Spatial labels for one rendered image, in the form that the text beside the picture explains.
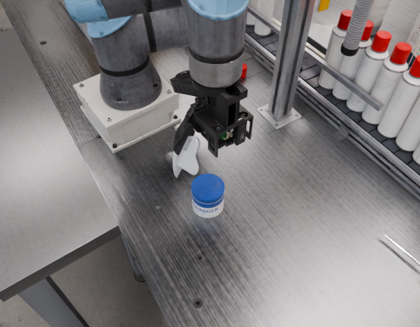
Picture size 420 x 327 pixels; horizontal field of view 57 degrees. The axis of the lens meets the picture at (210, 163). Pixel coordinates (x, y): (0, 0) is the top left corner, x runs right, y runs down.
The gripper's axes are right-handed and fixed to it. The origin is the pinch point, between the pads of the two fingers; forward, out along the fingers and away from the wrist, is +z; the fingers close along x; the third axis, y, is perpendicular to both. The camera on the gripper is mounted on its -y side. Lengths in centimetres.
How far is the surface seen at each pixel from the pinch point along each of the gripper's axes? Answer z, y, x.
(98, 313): 100, -29, -33
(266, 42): 12, -35, 47
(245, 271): 17.0, 16.5, -2.8
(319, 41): 12, -26, 60
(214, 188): 9.9, 0.9, 0.8
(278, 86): 7.5, -13.9, 31.4
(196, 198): 10.3, 0.5, -3.3
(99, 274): 100, -44, -26
